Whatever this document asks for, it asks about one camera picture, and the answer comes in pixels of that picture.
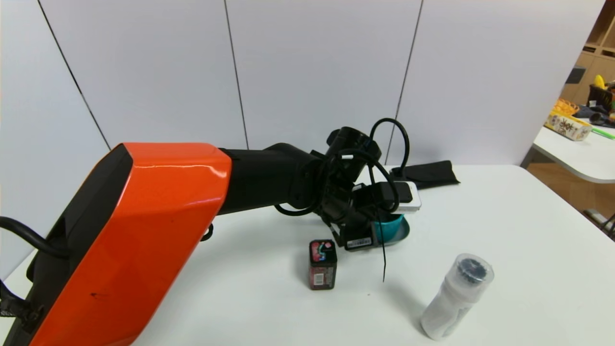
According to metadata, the teal saucepan with handle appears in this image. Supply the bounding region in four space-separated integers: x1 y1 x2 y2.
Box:
374 214 405 244

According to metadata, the grey square dish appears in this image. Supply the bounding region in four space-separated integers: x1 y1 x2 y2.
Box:
382 215 411 247

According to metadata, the black and red small box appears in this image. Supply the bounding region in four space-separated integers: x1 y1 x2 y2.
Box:
309 239 338 290

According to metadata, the black fabric pouch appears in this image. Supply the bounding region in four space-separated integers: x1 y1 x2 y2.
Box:
390 161 460 189

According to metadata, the clear plastic water bottle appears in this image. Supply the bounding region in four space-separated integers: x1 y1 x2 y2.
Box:
420 253 495 341

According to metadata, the printed yellow cardboard box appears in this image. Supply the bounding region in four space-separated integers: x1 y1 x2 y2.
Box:
544 112 592 142

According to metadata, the orange plastic basket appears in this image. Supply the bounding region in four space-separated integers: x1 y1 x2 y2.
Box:
553 99 579 117

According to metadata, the white side table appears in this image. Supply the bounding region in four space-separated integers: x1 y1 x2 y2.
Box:
531 115 615 185

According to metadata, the black chair base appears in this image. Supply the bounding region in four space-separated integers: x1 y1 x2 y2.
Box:
583 209 615 242

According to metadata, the wooden shelf unit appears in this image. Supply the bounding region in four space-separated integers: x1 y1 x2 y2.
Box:
561 0 615 107

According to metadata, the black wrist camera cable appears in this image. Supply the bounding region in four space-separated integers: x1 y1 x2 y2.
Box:
368 117 411 283

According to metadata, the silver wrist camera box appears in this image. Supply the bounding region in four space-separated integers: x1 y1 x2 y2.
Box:
353 181 422 214

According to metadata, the black arm base cable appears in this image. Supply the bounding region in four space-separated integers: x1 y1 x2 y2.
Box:
0 216 69 260

